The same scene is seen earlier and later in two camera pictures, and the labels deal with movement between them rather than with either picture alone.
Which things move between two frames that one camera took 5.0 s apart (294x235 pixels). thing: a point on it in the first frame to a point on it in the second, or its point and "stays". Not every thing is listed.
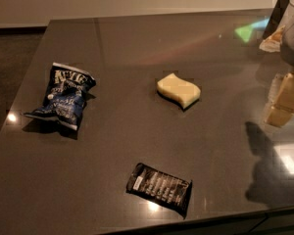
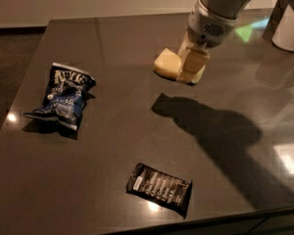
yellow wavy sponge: (184, 93) to (169, 63)
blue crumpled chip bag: (66, 96) stays
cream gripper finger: (273, 42) to (205, 26)
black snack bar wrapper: (160, 188) stays
